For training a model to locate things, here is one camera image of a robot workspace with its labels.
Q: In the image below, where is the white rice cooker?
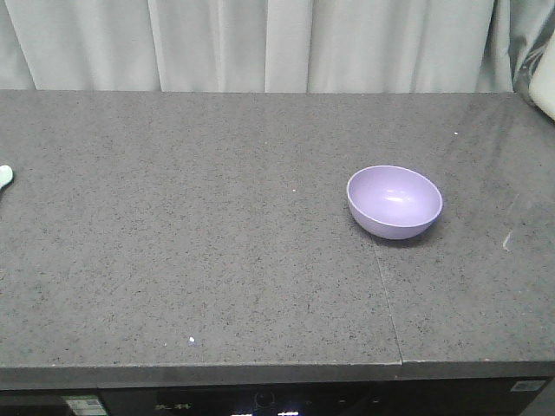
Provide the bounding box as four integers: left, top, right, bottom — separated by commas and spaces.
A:
529, 38, 555, 120

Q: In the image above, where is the white curtain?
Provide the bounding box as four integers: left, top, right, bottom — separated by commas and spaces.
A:
1, 1, 554, 93

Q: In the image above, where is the black drawer disinfection cabinet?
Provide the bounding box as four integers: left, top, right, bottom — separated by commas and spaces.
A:
101, 378, 549, 416

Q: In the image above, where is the lilac plastic bowl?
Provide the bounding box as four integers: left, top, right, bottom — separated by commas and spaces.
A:
346, 166, 443, 240

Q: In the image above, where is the pale green plastic spoon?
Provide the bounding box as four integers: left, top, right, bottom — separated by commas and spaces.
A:
0, 165, 14, 189

